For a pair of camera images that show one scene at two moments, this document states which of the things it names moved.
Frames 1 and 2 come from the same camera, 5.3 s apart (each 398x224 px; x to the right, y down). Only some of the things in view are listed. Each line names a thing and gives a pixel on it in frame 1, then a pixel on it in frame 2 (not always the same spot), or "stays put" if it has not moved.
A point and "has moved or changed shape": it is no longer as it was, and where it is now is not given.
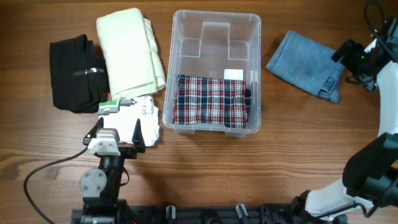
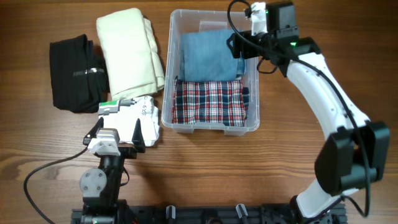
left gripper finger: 94,132 stays put
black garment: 79,76 stays put
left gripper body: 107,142 stays put
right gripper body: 355,61 to 262,42
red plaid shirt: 209,101 stays put
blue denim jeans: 307,65 has moved or changed shape
